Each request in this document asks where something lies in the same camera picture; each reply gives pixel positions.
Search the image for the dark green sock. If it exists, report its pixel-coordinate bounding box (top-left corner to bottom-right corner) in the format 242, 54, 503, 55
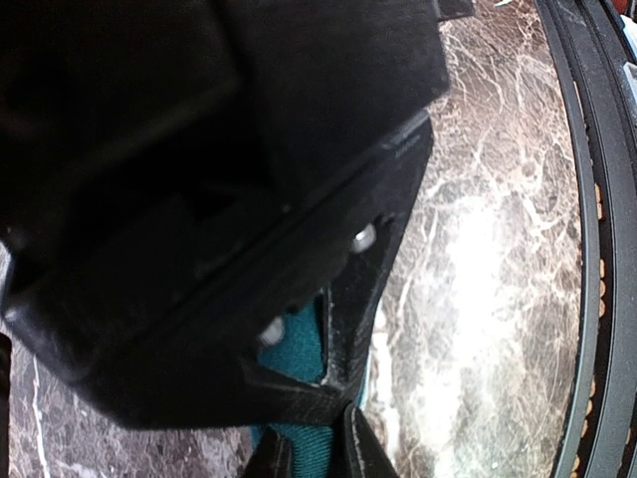
248, 298, 372, 478

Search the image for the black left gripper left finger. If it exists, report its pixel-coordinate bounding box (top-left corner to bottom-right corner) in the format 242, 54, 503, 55
243, 428, 294, 478

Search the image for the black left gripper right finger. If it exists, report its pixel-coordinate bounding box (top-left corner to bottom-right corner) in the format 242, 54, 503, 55
341, 403, 397, 478

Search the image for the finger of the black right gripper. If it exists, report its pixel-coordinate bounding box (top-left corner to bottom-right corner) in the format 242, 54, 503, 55
73, 114, 431, 428

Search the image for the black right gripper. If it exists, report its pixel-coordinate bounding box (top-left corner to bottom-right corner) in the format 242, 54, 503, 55
1, 1, 473, 382

